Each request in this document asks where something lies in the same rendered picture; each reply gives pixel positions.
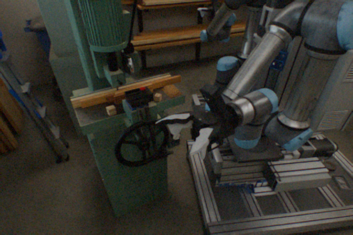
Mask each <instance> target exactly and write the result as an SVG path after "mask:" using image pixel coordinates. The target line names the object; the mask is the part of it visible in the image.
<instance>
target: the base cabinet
mask: <svg viewBox="0 0 353 235"><path fill-rule="evenodd" d="M87 137H88V140H89V143H90V147H91V149H92V152H93V156H94V159H95V162H96V164H97V167H98V170H99V173H100V176H101V179H102V181H103V184H104V185H105V186H104V187H105V188H106V192H107V194H108V197H109V200H110V202H111V205H112V208H113V210H114V213H115V216H116V218H118V217H120V216H122V215H124V214H126V213H129V212H131V211H133V210H134V209H136V208H138V207H140V206H142V205H144V204H146V203H148V202H150V201H152V200H154V199H156V198H158V197H160V196H163V195H164V194H166V193H167V192H168V174H167V158H163V159H158V160H155V161H152V162H151V163H148V164H146V165H142V166H139V167H128V166H125V165H123V164H121V163H120V162H118V160H117V159H116V157H115V153H114V148H115V144H114V145H111V146H108V147H105V148H104V149H101V150H99V151H94V149H93V146H92V144H91V142H90V138H89V135H88V134H87ZM155 138H156V143H157V147H158V149H159V147H160V146H161V144H162V142H163V139H164V134H163V131H162V132H161V133H159V134H158V135H157V136H156V137H155ZM150 144H151V146H150V148H149V149H150V153H151V155H152V154H154V149H153V145H152V140H151V141H150ZM121 155H122V156H123V158H124V159H126V160H127V161H131V162H137V161H142V160H143V153H142V151H141V150H140V149H139V148H138V147H137V145H132V144H125V143H123V144H122V146H121Z"/></svg>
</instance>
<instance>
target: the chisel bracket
mask: <svg viewBox="0 0 353 235"><path fill-rule="evenodd" d="M103 67H104V72H105V77H106V78H107V80H108V81H109V83H110V84H111V86H112V87H116V86H120V85H119V82H118V81H117V79H119V80H120V81H122V82H123V85H124V84H125V79H124V73H123V72H122V71H121V69H120V68H118V70H117V71H116V72H113V71H109V68H108V65H105V66H103Z"/></svg>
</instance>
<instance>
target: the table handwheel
mask: <svg viewBox="0 0 353 235"><path fill-rule="evenodd" d="M157 121H158V120H154V119H147V120H141V121H138V122H136V123H134V124H132V125H131V126H130V127H128V128H127V129H126V130H125V131H124V132H123V133H122V134H121V135H120V137H119V138H118V140H117V141H116V144H115V148H114V153H115V157H116V159H117V160H118V162H120V163H121V164H123V165H125V166H128V167H139V166H142V165H146V164H148V163H151V162H152V161H154V160H155V159H156V158H158V156H159V155H160V154H161V153H162V150H161V147H162V146H163V147H164V148H166V146H167V145H168V142H169V130H168V128H167V126H166V125H156V122H157ZM146 125H156V126H158V127H159V128H160V129H159V130H158V131H157V132H156V133H154V134H153V135H152V136H151V137H149V138H148V139H147V138H146V137H143V136H142V135H141V133H140V132H139V130H137V131H135V130H136V129H139V128H140V127H144V126H146ZM162 131H163V134H164V139H163V142H162V144H161V146H160V147H159V149H158V150H157V151H156V152H155V153H154V154H152V155H151V156H150V157H149V158H147V159H146V150H148V149H149V148H150V146H151V144H150V141H151V140H152V139H153V138H155V137H156V136H157V135H158V134H159V133H161V132H162ZM130 133H132V134H133V135H134V137H135V139H136V140H137V142H136V141H127V140H125V138H126V137H127V136H128V135H129V134H130ZM123 143H125V144H132V145H137V147H138V148H139V149H140V150H141V151H142V153H143V160H142V161H137V162H131V161H127V160H126V159H124V158H123V156H122V155H121V146H122V144H123Z"/></svg>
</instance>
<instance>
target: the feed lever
mask: <svg viewBox="0 0 353 235"><path fill-rule="evenodd" d="M136 6H137V0H134V4H133V12H132V19H131V27H130V35H129V42H128V43H127V46H126V47H125V49H124V53H125V54H126V55H127V54H132V53H134V46H133V43H131V38H132V31H133V24H134V20H135V13H136Z"/></svg>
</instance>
